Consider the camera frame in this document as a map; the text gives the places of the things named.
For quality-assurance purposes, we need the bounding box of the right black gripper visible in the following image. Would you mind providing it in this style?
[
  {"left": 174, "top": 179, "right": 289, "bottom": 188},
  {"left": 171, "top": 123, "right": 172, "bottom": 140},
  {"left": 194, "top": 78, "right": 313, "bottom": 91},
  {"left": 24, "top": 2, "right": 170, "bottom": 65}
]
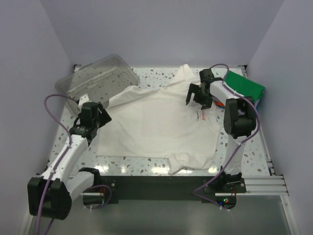
[{"left": 186, "top": 83, "right": 213, "bottom": 110}]

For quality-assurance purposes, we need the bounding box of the white t shirt red print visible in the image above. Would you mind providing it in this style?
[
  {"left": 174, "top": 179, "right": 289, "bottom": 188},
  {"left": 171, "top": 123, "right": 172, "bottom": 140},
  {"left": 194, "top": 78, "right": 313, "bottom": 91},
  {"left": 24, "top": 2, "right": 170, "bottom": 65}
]
[{"left": 97, "top": 65, "right": 220, "bottom": 174}]

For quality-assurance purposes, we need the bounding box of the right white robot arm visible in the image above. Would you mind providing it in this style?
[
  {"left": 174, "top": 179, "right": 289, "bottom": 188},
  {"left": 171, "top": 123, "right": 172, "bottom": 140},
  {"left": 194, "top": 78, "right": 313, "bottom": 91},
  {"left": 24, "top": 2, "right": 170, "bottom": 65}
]
[{"left": 186, "top": 69, "right": 257, "bottom": 192}]

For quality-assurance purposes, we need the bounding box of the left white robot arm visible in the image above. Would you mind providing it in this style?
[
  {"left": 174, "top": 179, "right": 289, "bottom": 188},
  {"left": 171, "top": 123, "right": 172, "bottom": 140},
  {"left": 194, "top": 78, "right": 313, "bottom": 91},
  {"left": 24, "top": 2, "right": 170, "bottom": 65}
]
[{"left": 27, "top": 102, "right": 111, "bottom": 220}]

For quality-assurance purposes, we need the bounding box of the orange folded t shirt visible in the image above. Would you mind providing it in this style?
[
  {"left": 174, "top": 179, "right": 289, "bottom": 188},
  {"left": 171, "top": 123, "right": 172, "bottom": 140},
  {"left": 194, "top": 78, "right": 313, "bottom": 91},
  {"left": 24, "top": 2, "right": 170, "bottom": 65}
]
[{"left": 215, "top": 101, "right": 225, "bottom": 109}]

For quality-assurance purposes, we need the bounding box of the clear plastic bin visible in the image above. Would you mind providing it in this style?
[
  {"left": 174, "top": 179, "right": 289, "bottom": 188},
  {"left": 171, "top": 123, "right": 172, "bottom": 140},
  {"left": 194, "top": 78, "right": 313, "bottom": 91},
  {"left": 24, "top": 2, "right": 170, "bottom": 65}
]
[{"left": 55, "top": 54, "right": 140, "bottom": 108}]

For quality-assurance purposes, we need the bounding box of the green folded t shirt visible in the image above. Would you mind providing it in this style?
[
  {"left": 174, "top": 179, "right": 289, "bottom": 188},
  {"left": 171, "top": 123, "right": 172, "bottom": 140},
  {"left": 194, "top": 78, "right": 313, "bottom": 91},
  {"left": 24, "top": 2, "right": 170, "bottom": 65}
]
[{"left": 225, "top": 71, "right": 265, "bottom": 102}]

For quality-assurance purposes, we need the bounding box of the blue folded t shirt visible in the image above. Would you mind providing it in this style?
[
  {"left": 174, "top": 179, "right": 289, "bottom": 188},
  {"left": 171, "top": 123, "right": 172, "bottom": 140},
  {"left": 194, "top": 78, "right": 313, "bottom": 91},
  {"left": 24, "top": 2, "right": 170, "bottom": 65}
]
[{"left": 255, "top": 99, "right": 261, "bottom": 112}]

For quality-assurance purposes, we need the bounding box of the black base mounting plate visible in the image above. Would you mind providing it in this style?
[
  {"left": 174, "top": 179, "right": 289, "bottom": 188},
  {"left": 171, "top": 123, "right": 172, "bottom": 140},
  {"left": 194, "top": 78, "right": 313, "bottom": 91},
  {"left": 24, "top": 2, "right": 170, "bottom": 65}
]
[{"left": 82, "top": 175, "right": 246, "bottom": 210}]

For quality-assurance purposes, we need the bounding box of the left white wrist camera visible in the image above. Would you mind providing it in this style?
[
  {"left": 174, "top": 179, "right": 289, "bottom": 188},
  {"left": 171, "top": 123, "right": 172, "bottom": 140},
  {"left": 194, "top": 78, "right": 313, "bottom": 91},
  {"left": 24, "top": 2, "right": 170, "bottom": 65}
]
[{"left": 77, "top": 94, "right": 90, "bottom": 109}]

